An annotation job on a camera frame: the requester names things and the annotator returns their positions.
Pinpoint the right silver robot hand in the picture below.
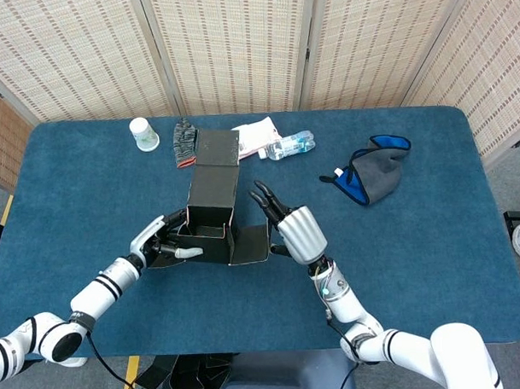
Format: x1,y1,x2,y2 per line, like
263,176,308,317
248,177,330,268

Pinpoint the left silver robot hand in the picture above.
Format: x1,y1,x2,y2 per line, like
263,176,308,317
127,207,204,268

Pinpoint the black foldable cardboard box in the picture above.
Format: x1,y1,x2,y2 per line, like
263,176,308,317
142,126,272,270

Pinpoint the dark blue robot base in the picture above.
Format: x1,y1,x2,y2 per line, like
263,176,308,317
213,347,358,389

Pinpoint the blue carpet floor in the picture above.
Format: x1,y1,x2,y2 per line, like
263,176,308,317
0,102,520,363

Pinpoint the clear plastic water bottle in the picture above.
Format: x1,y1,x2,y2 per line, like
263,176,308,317
257,131,318,162

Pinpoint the white paper cup green print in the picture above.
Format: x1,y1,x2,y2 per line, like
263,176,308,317
127,116,161,154

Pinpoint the grey knit glove orange cuff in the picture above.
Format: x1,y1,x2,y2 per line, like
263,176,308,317
172,117,200,170

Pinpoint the grey blue cloth pouch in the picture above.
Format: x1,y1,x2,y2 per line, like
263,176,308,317
317,133,414,210

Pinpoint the white plastic package pink print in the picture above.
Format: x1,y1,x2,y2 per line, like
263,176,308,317
231,115,283,161

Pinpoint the brown woven screen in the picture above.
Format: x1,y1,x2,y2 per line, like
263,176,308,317
0,78,37,192

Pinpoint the beige woven folding screen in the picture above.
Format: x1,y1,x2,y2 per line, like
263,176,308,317
0,0,520,175

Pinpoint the black stand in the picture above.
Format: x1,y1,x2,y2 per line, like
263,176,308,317
502,209,520,238

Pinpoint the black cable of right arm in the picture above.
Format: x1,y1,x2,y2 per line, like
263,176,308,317
326,318,363,389

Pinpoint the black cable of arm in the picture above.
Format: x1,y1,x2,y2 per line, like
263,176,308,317
87,330,143,389
326,318,363,389

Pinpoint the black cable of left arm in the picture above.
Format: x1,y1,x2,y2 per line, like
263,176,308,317
87,330,143,389

